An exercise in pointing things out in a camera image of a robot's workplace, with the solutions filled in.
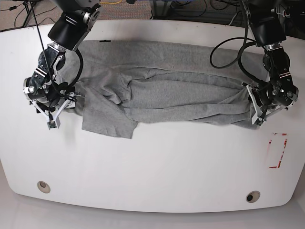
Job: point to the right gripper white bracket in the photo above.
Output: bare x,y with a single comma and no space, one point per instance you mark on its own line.
51,108

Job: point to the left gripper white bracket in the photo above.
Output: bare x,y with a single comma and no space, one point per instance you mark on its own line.
263,106

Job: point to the grey t-shirt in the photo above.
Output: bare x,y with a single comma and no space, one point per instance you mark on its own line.
124,83

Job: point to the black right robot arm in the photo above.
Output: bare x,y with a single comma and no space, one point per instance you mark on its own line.
42,90

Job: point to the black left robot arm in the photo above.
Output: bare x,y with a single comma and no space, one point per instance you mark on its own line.
278,92

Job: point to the red tape rectangle marking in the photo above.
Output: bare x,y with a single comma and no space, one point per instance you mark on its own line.
276,149

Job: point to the black tripod stand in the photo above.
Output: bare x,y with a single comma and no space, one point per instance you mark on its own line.
22,18

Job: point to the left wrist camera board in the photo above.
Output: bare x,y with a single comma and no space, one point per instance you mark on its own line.
258,122

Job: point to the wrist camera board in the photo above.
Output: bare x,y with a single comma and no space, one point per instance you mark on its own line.
258,122
52,125

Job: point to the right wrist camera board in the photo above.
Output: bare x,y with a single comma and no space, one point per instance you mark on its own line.
52,125

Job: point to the left table cable grommet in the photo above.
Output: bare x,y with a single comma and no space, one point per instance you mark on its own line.
43,187

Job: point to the table cable grommet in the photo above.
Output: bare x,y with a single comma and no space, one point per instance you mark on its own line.
253,196
43,187

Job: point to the right table cable grommet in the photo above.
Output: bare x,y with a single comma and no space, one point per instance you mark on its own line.
253,196

